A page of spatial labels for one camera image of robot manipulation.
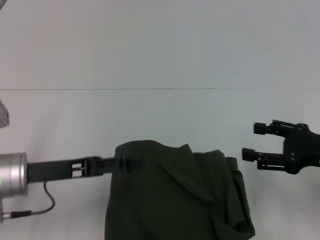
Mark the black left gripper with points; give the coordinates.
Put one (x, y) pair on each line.
(67, 168)

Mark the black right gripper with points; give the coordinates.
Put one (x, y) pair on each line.
(302, 147)

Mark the dark green shirt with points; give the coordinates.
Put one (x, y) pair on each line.
(180, 192)

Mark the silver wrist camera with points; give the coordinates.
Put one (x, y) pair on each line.
(3, 117)

